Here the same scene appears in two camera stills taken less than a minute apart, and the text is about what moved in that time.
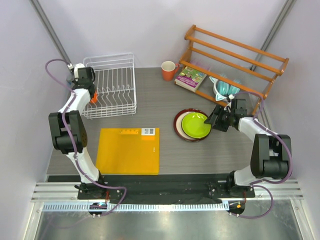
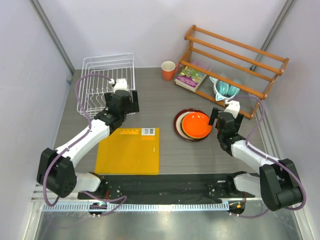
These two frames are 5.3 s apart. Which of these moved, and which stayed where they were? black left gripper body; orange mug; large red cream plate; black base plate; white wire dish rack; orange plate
Moved: black left gripper body; orange plate
Stayed: orange mug; large red cream plate; black base plate; white wire dish rack
